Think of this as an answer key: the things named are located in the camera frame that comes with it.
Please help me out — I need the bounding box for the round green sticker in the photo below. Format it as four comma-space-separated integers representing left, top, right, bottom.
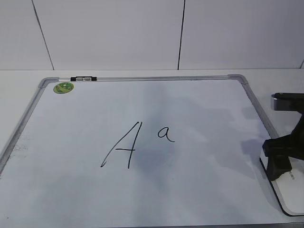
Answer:
53, 82, 74, 94

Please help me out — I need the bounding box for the white board eraser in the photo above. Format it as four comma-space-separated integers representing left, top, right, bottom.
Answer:
270, 158, 304, 216

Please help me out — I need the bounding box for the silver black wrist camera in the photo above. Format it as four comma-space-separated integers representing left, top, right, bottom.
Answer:
271, 93, 304, 113

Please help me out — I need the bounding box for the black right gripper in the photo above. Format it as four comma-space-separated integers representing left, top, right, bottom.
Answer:
262, 113, 304, 181

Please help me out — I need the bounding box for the white board with aluminium frame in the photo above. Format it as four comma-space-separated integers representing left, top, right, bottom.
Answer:
0, 75, 304, 228

